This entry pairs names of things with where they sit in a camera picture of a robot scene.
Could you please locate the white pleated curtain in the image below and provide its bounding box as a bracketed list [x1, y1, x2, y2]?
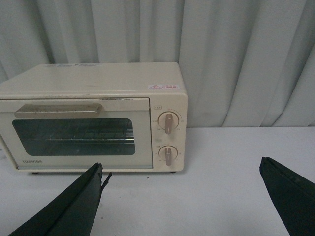
[0, 0, 315, 127]

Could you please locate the lower beige oven knob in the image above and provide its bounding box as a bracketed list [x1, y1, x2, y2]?
[158, 146, 178, 166]

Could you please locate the upper beige oven knob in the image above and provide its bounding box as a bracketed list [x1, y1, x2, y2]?
[158, 112, 179, 135]

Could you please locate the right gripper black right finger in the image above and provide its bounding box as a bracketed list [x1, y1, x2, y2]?
[259, 157, 315, 236]

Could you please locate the cream Toshiba toaster oven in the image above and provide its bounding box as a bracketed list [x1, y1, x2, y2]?
[0, 62, 188, 173]

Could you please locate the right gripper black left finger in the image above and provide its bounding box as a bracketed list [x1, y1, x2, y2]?
[10, 163, 112, 236]

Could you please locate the beige oven knob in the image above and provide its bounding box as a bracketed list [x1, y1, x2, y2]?
[158, 146, 178, 166]
[158, 112, 179, 135]

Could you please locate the cream glass oven door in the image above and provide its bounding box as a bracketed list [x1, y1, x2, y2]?
[0, 98, 153, 172]

